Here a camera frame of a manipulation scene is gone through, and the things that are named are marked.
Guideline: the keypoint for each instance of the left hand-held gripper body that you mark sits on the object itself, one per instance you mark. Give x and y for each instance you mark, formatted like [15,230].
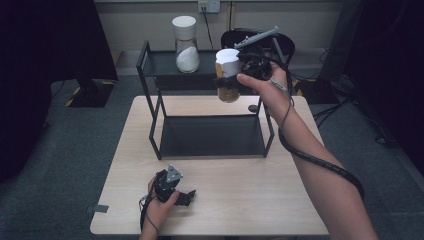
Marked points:
[165,188]

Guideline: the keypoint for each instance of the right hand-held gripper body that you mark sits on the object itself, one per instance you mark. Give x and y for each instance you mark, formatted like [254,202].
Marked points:
[255,63]

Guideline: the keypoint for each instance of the glass jar of brown powder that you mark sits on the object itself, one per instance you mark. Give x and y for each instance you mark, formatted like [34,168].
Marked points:
[227,66]

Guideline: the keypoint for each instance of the glass jar of white powder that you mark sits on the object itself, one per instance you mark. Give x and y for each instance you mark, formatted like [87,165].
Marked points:
[187,58]

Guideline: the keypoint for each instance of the black metal rack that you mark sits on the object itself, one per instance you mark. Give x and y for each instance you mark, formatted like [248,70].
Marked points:
[210,135]

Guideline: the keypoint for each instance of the person's left hand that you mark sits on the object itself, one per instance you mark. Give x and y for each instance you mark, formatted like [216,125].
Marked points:
[158,211]

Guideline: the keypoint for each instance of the person's right hand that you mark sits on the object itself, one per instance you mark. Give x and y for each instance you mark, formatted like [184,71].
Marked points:
[273,95]

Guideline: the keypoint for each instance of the black chair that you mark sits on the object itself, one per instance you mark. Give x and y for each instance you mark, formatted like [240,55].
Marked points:
[286,46]

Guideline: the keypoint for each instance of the small black round object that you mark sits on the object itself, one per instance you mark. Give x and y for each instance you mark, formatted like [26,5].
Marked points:
[253,108]

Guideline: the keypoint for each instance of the black stand base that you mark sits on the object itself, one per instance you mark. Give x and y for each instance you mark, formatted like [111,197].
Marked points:
[91,93]
[316,90]

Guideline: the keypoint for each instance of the gray tape strip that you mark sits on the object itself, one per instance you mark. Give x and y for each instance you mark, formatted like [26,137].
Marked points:
[97,208]

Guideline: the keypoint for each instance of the black curtain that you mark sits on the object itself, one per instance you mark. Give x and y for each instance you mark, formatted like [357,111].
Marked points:
[40,66]
[393,66]

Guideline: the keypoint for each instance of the white wall socket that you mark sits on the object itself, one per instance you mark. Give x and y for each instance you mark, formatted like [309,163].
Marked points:
[213,5]

